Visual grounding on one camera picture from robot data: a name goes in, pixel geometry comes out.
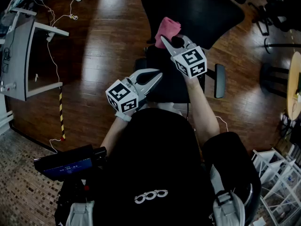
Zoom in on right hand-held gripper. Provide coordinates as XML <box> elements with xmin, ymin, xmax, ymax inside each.
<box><xmin>160</xmin><ymin>34</ymin><xmax>207</xmax><ymax>80</ymax></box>

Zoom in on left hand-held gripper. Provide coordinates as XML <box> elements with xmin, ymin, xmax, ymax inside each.
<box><xmin>105</xmin><ymin>68</ymin><xmax>164</xmax><ymax>114</ymax></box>

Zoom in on pink cloth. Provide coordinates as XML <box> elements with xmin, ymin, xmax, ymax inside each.
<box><xmin>154</xmin><ymin>17</ymin><xmax>182</xmax><ymax>49</ymax></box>

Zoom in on person's right forearm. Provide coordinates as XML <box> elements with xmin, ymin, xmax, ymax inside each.
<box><xmin>185</xmin><ymin>75</ymin><xmax>221</xmax><ymax>148</ymax></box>

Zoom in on person's left forearm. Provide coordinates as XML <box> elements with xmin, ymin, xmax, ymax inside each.
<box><xmin>100</xmin><ymin>109</ymin><xmax>134</xmax><ymax>154</ymax></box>

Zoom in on black chair armrest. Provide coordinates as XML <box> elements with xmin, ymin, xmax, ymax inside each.
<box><xmin>214</xmin><ymin>64</ymin><xmax>226</xmax><ymax>99</ymax></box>
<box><xmin>134</xmin><ymin>57</ymin><xmax>148</xmax><ymax>74</ymax></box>

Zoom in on black chair seat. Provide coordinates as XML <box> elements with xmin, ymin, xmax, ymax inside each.
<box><xmin>145</xmin><ymin>45</ymin><xmax>206</xmax><ymax>104</ymax></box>

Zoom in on person's light grey trousers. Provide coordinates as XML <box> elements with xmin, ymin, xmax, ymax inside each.
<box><xmin>147</xmin><ymin>101</ymin><xmax>189</xmax><ymax>118</ymax></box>

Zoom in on person's black shirt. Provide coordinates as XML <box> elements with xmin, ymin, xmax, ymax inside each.
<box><xmin>54</xmin><ymin>107</ymin><xmax>262</xmax><ymax>226</ymax></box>

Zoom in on black pole stand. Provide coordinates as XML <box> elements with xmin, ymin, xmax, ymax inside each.
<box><xmin>264</xmin><ymin>37</ymin><xmax>301</xmax><ymax>55</ymax></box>

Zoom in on yellow black striped floor strip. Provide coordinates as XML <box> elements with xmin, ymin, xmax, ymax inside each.
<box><xmin>58</xmin><ymin>88</ymin><xmax>66</xmax><ymax>141</ymax></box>

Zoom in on black table base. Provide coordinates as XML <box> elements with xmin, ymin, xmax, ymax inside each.
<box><xmin>259</xmin><ymin>62</ymin><xmax>290</xmax><ymax>99</ymax></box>

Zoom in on black swivel chair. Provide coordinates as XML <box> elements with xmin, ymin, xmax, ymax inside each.
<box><xmin>248</xmin><ymin>0</ymin><xmax>301</xmax><ymax>36</ymax></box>

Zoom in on black chest monitor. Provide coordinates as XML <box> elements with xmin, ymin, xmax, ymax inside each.
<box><xmin>33</xmin><ymin>144</ymin><xmax>108</xmax><ymax>181</ymax></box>

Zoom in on round wooden table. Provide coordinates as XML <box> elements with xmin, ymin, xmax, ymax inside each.
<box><xmin>286</xmin><ymin>51</ymin><xmax>301</xmax><ymax>121</ymax></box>

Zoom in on grey desk with white legs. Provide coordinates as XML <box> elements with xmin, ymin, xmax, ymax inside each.
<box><xmin>2</xmin><ymin>17</ymin><xmax>70</xmax><ymax>102</ymax></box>

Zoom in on white power strip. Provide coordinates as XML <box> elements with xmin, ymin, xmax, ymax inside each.
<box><xmin>0</xmin><ymin>81</ymin><xmax>17</xmax><ymax>93</ymax></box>

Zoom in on white baseboard pipes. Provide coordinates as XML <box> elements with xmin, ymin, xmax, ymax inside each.
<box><xmin>0</xmin><ymin>111</ymin><xmax>14</xmax><ymax>128</ymax></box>

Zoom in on white cable with plug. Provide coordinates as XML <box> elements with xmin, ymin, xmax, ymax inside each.
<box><xmin>214</xmin><ymin>116</ymin><xmax>230</xmax><ymax>133</ymax></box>

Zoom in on white floor cable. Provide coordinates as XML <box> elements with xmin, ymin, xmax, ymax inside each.
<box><xmin>46</xmin><ymin>35</ymin><xmax>65</xmax><ymax>154</ymax></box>

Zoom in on thin coiled white cable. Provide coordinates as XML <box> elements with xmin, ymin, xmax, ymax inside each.
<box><xmin>30</xmin><ymin>0</ymin><xmax>87</xmax><ymax>30</ymax></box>

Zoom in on white wire rack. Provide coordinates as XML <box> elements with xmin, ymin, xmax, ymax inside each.
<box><xmin>251</xmin><ymin>147</ymin><xmax>301</xmax><ymax>226</ymax></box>

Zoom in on black cable bundle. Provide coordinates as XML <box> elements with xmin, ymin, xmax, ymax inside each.
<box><xmin>1</xmin><ymin>47</ymin><xmax>11</xmax><ymax>73</ymax></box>

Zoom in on grey harness strap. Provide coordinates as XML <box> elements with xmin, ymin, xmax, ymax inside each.
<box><xmin>209</xmin><ymin>165</ymin><xmax>247</xmax><ymax>226</ymax></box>
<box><xmin>64</xmin><ymin>201</ymin><xmax>95</xmax><ymax>226</ymax></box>

